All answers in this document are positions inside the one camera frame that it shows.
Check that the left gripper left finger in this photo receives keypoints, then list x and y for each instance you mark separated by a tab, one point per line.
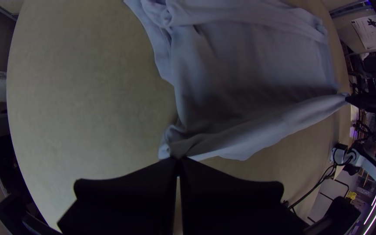
132	202

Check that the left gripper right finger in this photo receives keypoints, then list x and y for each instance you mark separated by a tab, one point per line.
230	205

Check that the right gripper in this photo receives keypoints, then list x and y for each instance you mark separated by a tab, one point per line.
369	102

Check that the grey t-shirt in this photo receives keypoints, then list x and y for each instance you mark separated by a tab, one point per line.
240	81

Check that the white paper poster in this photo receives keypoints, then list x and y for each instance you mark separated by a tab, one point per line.
370	32

